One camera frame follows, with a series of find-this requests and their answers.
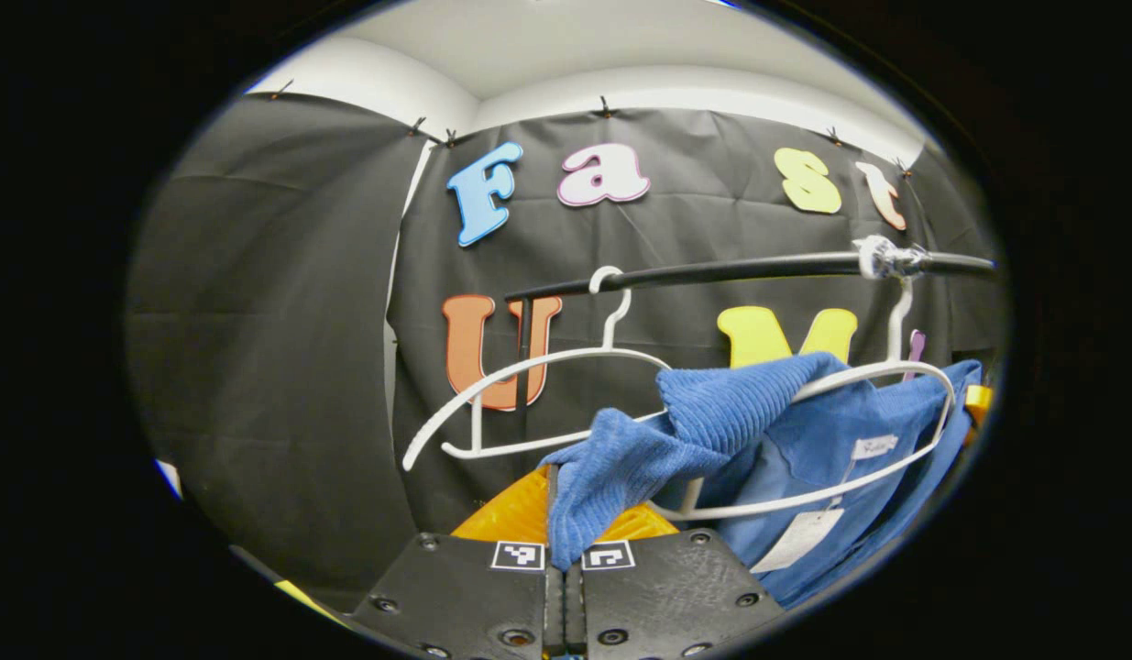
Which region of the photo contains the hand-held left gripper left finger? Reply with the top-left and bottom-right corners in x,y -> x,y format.
346,464 -> 566,660

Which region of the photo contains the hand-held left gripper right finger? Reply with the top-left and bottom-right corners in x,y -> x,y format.
564,500 -> 787,660

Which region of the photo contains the white plastic hanger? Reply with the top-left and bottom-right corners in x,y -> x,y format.
402,266 -> 673,473
648,236 -> 959,523

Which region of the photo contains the blue corduroy jacket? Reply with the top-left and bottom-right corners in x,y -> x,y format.
540,351 -> 984,611

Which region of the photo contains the black metal clothes rack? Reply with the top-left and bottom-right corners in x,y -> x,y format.
504,249 -> 997,441

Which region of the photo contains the row of black backdrop clips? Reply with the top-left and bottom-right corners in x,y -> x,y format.
270,79 -> 915,180

